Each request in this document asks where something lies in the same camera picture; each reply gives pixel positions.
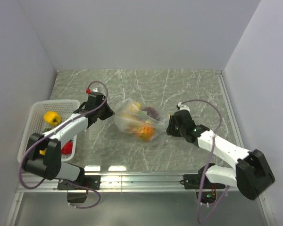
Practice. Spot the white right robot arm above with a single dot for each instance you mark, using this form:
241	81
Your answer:
248	171

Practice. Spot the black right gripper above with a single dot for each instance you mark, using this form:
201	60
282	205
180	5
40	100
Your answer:
170	130

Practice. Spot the yellow bell pepper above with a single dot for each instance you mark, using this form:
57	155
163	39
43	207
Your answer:
52	118

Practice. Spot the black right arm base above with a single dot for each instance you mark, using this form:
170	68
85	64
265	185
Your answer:
192	182

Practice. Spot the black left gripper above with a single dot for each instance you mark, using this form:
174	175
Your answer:
109	111

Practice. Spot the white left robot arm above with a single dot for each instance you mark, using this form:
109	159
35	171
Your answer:
51	166

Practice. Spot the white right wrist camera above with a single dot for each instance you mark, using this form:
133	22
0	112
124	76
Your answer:
182	106

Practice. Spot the aluminium mounting rail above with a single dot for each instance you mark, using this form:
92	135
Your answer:
120	181

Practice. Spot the purple fruit in bag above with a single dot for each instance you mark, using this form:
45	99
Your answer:
152	112

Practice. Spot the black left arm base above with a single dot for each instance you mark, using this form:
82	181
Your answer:
72	188

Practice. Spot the aluminium side rail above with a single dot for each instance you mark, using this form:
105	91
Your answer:
229	108

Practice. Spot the yellow lemon in basket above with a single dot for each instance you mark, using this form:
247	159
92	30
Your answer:
42	152

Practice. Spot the red pepper in basket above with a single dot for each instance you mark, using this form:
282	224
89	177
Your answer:
67	148

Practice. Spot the yellow lemon in bag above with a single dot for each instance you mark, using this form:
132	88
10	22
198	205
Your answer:
134	107

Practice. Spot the white plastic basket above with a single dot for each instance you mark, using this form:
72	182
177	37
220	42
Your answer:
36	123

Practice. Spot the clear plastic bag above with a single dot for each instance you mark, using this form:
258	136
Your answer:
128	122

